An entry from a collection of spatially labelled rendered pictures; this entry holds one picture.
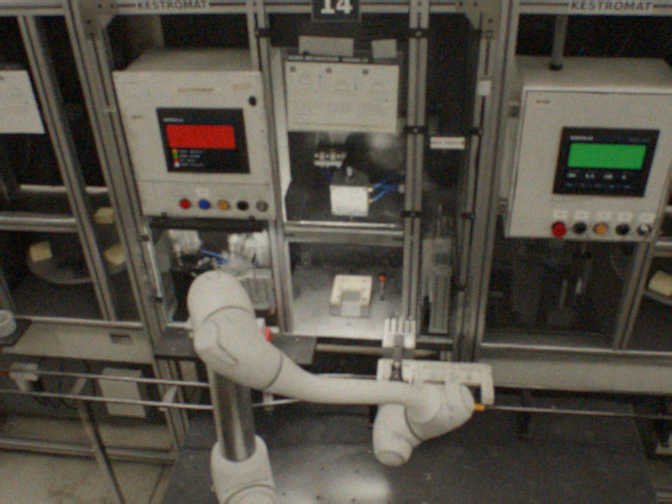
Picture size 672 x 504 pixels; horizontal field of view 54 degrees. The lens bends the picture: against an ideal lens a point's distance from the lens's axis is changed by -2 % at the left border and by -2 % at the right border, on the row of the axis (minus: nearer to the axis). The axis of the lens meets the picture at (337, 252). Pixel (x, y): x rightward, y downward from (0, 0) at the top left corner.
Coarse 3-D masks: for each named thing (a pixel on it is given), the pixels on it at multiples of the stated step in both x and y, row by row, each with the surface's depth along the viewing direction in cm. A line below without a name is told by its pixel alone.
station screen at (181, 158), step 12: (168, 120) 186; (180, 120) 186; (192, 120) 185; (204, 120) 185; (216, 120) 185; (228, 120) 184; (168, 144) 191; (180, 156) 192; (192, 156) 192; (204, 156) 191; (216, 156) 191; (228, 156) 190; (180, 168) 195; (192, 168) 194; (204, 168) 194; (216, 168) 193; (228, 168) 193; (240, 168) 192
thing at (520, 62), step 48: (528, 48) 168; (576, 48) 167; (624, 48) 165; (528, 240) 200; (576, 240) 198; (528, 288) 210; (576, 288) 208; (624, 288) 206; (528, 336) 221; (576, 336) 219
